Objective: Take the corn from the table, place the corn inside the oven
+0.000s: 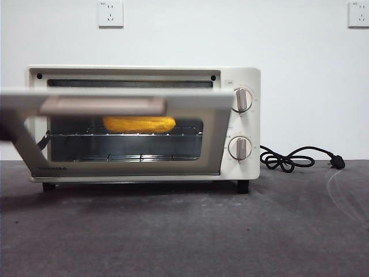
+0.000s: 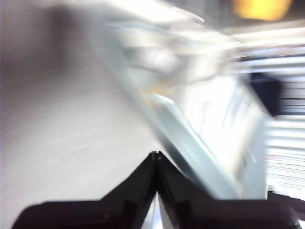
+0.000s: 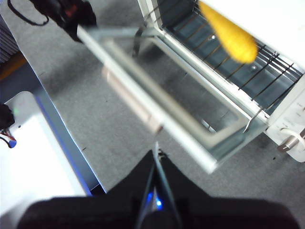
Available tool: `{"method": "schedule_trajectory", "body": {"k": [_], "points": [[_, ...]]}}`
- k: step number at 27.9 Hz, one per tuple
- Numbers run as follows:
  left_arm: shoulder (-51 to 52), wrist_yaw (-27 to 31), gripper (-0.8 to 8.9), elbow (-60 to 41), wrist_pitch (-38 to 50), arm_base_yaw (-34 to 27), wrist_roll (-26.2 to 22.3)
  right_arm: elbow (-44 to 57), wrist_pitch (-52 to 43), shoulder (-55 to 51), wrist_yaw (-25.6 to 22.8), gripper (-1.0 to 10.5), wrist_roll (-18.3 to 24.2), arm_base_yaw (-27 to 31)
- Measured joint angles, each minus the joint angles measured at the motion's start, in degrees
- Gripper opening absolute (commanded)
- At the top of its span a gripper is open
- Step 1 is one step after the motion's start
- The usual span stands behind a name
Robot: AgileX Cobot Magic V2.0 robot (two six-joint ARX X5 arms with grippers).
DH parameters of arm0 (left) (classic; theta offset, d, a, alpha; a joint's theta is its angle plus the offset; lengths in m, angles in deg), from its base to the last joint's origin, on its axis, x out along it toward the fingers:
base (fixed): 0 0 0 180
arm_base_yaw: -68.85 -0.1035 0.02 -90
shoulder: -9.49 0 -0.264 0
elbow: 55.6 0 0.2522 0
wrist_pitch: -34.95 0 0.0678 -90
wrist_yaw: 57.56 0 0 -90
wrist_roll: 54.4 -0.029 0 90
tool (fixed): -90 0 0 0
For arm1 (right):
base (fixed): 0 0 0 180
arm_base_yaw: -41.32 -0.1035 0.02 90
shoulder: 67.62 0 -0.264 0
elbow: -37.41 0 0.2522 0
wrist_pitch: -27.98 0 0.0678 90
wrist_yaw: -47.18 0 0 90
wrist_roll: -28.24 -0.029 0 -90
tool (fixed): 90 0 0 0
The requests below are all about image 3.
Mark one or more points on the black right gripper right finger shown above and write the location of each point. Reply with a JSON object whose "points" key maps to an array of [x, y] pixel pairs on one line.
{"points": [[226, 214]]}

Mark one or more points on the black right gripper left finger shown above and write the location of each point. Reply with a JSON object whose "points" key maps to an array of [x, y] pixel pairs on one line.
{"points": [[95, 212]]}

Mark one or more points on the cream oven control knob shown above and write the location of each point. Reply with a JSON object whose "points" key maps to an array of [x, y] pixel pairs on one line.
{"points": [[289, 143]]}

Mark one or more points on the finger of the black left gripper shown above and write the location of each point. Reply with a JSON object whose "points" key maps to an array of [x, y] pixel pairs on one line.
{"points": [[74, 33]]}

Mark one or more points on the yellow corn cob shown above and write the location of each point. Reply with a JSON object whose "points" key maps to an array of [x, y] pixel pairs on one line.
{"points": [[233, 40]]}

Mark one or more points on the cream Toshiba toaster oven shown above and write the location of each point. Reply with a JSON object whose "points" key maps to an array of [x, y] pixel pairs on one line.
{"points": [[281, 19]]}

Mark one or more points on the grey metal table frame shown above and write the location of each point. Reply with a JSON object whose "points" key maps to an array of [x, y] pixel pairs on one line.
{"points": [[71, 148]]}

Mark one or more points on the orange strip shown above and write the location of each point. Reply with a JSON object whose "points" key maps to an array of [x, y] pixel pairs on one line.
{"points": [[12, 68]]}

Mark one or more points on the grey ribbed panel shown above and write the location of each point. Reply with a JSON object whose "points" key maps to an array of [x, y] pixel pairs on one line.
{"points": [[7, 40]]}

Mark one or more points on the black device on platform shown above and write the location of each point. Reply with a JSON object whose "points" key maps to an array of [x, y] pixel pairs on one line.
{"points": [[6, 117]]}

